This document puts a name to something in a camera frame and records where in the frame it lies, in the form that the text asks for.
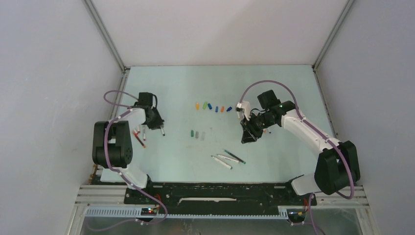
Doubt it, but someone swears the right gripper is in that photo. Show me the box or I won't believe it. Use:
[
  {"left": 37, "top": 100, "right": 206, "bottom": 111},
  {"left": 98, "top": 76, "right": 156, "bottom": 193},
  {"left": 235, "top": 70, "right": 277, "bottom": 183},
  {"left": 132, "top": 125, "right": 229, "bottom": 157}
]
[{"left": 240, "top": 112, "right": 276, "bottom": 144}]

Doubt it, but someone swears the controller board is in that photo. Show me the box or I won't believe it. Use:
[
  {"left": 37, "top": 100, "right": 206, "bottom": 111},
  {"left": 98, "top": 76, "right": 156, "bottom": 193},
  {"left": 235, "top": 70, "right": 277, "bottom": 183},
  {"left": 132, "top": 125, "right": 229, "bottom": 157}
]
[
  {"left": 140, "top": 208, "right": 158, "bottom": 216},
  {"left": 288, "top": 211, "right": 306, "bottom": 218}
]

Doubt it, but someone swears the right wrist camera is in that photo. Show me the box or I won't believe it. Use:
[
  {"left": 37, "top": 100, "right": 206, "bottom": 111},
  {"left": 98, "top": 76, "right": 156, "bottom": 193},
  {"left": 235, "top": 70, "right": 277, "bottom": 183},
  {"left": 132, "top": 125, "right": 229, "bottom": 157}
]
[{"left": 235, "top": 100, "right": 252, "bottom": 121}]

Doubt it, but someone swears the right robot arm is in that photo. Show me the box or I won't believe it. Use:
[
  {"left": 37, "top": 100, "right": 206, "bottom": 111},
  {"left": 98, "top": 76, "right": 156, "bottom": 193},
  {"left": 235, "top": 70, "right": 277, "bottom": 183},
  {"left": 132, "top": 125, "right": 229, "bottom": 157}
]
[{"left": 235, "top": 90, "right": 361, "bottom": 205}]

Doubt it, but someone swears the white cable duct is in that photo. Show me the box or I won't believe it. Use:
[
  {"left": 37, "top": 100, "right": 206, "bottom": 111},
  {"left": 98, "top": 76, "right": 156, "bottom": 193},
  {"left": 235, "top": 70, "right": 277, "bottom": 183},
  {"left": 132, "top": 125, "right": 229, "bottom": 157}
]
[{"left": 85, "top": 207, "right": 288, "bottom": 220}]

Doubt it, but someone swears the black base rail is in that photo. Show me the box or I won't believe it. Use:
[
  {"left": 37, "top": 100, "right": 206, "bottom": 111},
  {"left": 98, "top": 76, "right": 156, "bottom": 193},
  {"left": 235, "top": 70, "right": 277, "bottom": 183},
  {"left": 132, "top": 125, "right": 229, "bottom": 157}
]
[{"left": 124, "top": 182, "right": 317, "bottom": 215}]

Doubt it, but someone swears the right controller board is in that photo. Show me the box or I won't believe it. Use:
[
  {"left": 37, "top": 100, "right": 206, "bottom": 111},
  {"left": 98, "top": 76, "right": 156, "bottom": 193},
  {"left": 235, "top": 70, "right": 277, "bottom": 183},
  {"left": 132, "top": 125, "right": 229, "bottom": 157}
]
[{"left": 288, "top": 211, "right": 306, "bottom": 218}]

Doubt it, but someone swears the red pen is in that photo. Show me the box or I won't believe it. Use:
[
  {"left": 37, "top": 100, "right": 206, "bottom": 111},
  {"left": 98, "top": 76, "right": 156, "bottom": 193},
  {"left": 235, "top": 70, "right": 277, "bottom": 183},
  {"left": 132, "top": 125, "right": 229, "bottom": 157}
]
[{"left": 133, "top": 130, "right": 146, "bottom": 148}]

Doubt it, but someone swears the left controller board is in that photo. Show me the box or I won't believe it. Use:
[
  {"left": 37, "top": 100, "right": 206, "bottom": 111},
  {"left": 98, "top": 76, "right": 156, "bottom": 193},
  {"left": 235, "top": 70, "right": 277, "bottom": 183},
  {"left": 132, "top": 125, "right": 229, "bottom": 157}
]
[{"left": 140, "top": 208, "right": 158, "bottom": 216}]

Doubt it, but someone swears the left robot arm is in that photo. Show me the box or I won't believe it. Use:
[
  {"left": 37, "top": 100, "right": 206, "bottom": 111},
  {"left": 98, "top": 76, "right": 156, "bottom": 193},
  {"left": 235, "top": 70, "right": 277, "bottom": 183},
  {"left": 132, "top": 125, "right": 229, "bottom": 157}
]
[{"left": 92, "top": 90, "right": 165, "bottom": 204}]

